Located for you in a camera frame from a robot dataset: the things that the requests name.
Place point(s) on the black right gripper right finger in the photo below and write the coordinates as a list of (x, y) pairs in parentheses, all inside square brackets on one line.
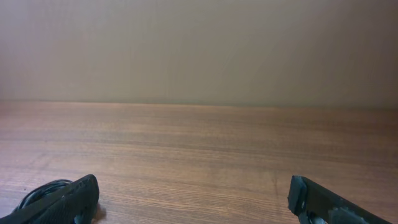
[(312, 203)]

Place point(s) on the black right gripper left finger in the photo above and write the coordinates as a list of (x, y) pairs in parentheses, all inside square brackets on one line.
[(58, 202)]

